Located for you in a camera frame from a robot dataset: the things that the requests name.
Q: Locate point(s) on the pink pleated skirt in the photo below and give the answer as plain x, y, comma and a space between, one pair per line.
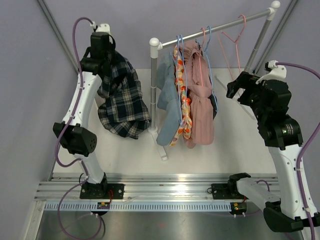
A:
202, 132

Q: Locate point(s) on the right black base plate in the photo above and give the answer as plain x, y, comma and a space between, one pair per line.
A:
224, 191

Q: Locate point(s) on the white slotted cable duct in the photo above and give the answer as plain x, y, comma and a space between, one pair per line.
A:
140, 206

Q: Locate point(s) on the dark grey dotted skirt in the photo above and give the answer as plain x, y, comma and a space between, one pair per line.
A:
213, 101

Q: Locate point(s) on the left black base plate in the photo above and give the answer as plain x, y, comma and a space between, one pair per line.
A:
114, 191

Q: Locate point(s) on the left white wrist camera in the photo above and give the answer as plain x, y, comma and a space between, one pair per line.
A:
101, 28

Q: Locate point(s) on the light blue denim skirt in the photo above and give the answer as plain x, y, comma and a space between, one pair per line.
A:
168, 100

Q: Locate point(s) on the navy plaid skirt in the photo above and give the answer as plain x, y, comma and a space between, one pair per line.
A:
123, 111

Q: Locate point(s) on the pink wire hanger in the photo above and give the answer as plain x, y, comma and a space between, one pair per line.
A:
199, 64
236, 43

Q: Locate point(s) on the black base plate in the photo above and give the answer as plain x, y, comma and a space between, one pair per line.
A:
224, 191
114, 191

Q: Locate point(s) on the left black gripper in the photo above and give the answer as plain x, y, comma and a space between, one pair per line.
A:
111, 45

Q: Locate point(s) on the aluminium mounting rail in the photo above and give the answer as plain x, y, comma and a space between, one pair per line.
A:
141, 187

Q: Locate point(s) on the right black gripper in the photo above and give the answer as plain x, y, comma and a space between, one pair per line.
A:
244, 80

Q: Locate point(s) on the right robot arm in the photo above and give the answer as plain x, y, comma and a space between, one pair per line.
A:
294, 209

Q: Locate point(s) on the orange floral skirt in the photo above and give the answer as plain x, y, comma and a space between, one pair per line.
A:
181, 132

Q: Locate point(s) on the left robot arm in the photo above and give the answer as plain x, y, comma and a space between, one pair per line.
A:
73, 133

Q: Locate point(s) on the white and silver clothes rack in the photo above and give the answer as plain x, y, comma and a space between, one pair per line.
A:
156, 46

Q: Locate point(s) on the white perforated plastic basket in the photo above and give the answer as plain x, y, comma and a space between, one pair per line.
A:
99, 101

